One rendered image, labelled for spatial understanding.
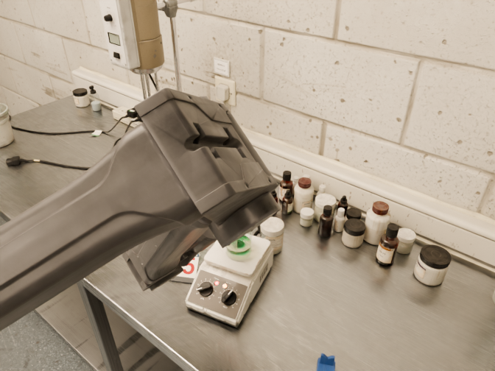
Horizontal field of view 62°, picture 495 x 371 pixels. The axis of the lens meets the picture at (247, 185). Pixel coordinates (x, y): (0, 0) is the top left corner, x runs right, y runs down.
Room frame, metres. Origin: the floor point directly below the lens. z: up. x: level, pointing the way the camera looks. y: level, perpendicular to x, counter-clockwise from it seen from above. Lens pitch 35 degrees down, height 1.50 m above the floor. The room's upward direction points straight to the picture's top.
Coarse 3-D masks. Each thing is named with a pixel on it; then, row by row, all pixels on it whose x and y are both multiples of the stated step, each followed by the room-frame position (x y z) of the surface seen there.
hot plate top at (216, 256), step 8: (256, 240) 0.72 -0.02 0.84; (264, 240) 0.72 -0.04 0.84; (216, 248) 0.70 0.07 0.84; (224, 248) 0.70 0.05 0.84; (256, 248) 0.70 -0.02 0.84; (264, 248) 0.70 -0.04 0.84; (208, 256) 0.67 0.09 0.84; (216, 256) 0.67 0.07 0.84; (224, 256) 0.67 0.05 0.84; (256, 256) 0.67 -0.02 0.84; (216, 264) 0.65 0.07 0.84; (224, 264) 0.64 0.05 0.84; (232, 264) 0.64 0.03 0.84; (240, 264) 0.64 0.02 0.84; (248, 264) 0.64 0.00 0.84; (256, 264) 0.64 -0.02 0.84; (240, 272) 0.62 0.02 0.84; (248, 272) 0.62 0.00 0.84
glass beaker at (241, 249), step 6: (246, 234) 0.66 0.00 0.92; (252, 234) 0.68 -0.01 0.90; (240, 240) 0.65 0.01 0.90; (246, 240) 0.66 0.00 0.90; (228, 246) 0.66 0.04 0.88; (234, 246) 0.65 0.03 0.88; (240, 246) 0.65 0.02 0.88; (246, 246) 0.66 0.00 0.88; (228, 252) 0.66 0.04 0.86; (234, 252) 0.65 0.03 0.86; (240, 252) 0.65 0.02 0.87; (246, 252) 0.66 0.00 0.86; (234, 258) 0.65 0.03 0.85; (240, 258) 0.65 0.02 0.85; (246, 258) 0.66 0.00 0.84
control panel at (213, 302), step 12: (204, 276) 0.64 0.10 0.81; (216, 276) 0.63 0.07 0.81; (192, 288) 0.62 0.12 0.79; (216, 288) 0.61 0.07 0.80; (228, 288) 0.60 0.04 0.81; (240, 288) 0.60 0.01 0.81; (192, 300) 0.59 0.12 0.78; (204, 300) 0.59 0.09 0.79; (216, 300) 0.58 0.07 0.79; (240, 300) 0.58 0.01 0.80; (228, 312) 0.56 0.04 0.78
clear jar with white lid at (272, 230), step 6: (264, 222) 0.80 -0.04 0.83; (270, 222) 0.80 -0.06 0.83; (276, 222) 0.80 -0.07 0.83; (282, 222) 0.80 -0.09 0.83; (264, 228) 0.77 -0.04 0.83; (270, 228) 0.77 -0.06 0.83; (276, 228) 0.77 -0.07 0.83; (282, 228) 0.77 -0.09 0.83; (264, 234) 0.77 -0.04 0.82; (270, 234) 0.76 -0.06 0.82; (276, 234) 0.76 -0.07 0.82; (282, 234) 0.77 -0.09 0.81; (270, 240) 0.76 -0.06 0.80; (276, 240) 0.76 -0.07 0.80; (282, 240) 0.77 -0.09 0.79; (270, 246) 0.76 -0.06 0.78; (276, 246) 0.76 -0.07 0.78; (282, 246) 0.78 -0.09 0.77; (276, 252) 0.76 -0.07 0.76
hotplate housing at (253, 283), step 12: (204, 264) 0.66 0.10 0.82; (264, 264) 0.67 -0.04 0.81; (228, 276) 0.63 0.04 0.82; (240, 276) 0.63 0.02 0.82; (252, 276) 0.63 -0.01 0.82; (264, 276) 0.67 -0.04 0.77; (252, 288) 0.61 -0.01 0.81; (252, 300) 0.61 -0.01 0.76; (204, 312) 0.57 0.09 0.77; (216, 312) 0.57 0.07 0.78; (240, 312) 0.56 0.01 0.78; (228, 324) 0.55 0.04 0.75
